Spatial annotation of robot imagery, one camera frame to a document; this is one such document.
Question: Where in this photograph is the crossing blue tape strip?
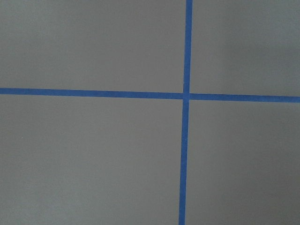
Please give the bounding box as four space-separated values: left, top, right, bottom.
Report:
178 0 193 225

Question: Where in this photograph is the long blue tape strip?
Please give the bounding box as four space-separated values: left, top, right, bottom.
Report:
0 88 300 103

